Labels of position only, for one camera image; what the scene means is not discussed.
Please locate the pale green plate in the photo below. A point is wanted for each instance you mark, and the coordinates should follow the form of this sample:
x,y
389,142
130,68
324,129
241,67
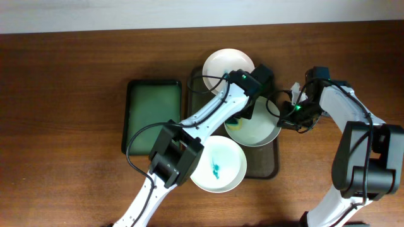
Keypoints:
x,y
222,165

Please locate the green yellow sponge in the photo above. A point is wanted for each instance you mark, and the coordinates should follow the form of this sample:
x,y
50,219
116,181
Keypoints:
x,y
233,124

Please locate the green water tray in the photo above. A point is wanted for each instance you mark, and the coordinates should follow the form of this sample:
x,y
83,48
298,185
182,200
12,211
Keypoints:
x,y
150,101

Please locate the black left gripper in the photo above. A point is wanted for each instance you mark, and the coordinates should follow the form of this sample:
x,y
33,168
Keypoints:
x,y
249,113

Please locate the pinkish white plate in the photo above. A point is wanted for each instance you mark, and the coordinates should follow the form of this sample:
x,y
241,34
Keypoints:
x,y
224,61

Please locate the pale grey plate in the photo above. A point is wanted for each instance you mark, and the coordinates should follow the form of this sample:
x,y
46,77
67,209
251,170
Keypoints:
x,y
258,131

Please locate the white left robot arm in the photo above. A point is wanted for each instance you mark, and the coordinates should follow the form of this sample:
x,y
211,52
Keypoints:
x,y
179,146

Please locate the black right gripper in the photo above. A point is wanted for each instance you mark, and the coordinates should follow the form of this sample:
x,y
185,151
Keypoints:
x,y
286,120

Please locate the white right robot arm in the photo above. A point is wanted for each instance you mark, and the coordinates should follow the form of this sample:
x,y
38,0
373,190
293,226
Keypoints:
x,y
368,162

